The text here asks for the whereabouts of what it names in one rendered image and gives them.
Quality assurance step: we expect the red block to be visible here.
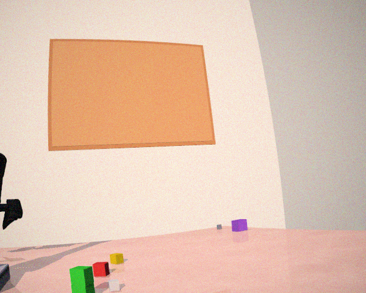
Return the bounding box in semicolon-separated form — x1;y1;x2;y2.
92;262;110;277

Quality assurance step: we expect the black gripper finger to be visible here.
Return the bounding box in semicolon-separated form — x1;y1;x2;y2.
2;212;17;229

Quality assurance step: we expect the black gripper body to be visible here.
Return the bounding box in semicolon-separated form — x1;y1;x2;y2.
0;199;23;219

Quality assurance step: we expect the yellow block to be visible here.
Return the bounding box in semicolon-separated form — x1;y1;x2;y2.
110;253;124;264

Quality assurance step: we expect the purple cube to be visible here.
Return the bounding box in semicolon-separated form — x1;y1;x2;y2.
231;219;248;232

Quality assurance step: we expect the green tower block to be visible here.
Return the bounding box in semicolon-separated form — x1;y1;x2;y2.
71;283;95;293
70;266;94;286

